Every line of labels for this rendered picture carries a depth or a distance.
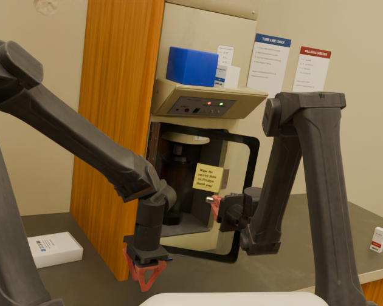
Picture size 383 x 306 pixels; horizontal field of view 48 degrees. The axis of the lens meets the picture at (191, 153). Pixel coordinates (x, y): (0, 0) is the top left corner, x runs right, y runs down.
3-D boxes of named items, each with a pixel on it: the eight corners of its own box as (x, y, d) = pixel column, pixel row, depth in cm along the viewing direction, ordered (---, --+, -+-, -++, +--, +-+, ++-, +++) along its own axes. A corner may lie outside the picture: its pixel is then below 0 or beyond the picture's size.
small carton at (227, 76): (213, 84, 125) (216, 64, 124) (225, 85, 128) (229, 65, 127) (224, 87, 122) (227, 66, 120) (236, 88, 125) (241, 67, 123)
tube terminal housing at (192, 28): (103, 226, 153) (127, 1, 134) (180, 218, 171) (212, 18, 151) (131, 261, 133) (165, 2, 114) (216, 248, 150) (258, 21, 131)
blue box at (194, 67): (165, 78, 120) (169, 45, 118) (195, 81, 125) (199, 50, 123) (182, 84, 112) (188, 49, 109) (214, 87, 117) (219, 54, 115)
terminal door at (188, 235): (137, 247, 132) (154, 120, 122) (236, 263, 131) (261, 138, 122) (137, 248, 131) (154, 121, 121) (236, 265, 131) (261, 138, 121)
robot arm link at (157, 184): (110, 180, 89) (146, 166, 87) (131, 167, 100) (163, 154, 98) (134, 231, 91) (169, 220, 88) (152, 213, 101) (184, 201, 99)
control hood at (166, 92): (150, 113, 121) (154, 77, 119) (240, 117, 139) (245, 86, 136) (169, 122, 112) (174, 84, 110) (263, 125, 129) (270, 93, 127)
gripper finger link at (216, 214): (225, 186, 123) (245, 198, 116) (220, 209, 125) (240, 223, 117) (205, 187, 119) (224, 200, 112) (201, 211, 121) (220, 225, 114)
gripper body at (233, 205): (242, 192, 116) (260, 203, 110) (236, 227, 119) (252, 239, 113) (223, 193, 113) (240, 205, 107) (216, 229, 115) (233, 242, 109)
